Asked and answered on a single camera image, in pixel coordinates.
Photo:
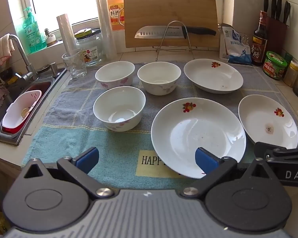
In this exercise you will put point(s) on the wooden cutting board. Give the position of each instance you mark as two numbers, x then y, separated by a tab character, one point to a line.
164	7

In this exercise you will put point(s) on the large cooking wine bottle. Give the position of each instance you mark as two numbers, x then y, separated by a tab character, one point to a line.
115	10

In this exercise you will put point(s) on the clear drinking glass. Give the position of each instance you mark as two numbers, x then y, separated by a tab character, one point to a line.
74	67

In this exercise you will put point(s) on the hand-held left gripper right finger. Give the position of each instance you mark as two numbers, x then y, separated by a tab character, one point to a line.
206	161

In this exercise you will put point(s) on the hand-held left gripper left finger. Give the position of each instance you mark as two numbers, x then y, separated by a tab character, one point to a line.
89	158

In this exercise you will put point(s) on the white bowl with pink flowers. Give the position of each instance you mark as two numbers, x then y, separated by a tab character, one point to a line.
159	78
119	109
114	73

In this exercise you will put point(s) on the grey and teal checked towel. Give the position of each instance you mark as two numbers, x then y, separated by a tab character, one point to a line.
72	129

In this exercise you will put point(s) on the large plastic wrap roll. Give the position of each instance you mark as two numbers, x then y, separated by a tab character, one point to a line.
105	29

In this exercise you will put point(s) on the green dish soap bottle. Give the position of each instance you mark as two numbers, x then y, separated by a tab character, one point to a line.
33	37

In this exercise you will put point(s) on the dark red knife block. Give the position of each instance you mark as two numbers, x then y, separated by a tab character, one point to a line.
277	34

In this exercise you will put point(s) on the stained white plate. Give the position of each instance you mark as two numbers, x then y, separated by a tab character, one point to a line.
265	119

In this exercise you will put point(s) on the green lidded sauce jar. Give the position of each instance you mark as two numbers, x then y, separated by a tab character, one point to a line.
274	68

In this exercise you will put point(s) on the metal sink knob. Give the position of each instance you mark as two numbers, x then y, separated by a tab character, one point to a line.
53	69

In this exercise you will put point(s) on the red basin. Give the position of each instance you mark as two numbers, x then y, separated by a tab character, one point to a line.
12	130

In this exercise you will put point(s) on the binder clip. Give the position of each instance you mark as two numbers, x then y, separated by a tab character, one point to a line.
243	39

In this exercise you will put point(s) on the glass jar with lid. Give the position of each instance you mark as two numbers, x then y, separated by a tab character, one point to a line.
89	52

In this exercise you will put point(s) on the small potted plant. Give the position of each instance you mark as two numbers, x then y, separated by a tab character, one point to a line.
50	41

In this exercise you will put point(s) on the metal faucet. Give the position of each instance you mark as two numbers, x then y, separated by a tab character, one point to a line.
22	54

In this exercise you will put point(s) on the yellow lid spice jar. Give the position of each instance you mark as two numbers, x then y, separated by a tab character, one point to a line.
291	75

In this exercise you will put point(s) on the small green lid jar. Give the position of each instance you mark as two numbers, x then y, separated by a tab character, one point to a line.
288	57

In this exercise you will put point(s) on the pink striped dishcloth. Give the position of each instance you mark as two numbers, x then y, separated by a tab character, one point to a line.
1	48

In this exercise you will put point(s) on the white plate with fruit print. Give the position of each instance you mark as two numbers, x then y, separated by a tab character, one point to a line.
193	138
213	76

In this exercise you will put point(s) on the white and blue salt bag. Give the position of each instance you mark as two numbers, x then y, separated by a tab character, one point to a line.
236	47

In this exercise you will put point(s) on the small plastic wrap roll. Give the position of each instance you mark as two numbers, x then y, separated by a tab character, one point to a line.
65	32

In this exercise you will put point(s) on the white colander basket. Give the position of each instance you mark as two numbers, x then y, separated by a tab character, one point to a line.
17	106

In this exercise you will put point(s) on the dark vinegar bottle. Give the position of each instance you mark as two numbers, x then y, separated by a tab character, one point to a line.
260	42

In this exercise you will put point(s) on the stainless steel sink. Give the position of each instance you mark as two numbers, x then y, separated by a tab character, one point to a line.
39	86

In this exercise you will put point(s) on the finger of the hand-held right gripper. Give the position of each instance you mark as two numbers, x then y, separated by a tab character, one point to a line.
262	150

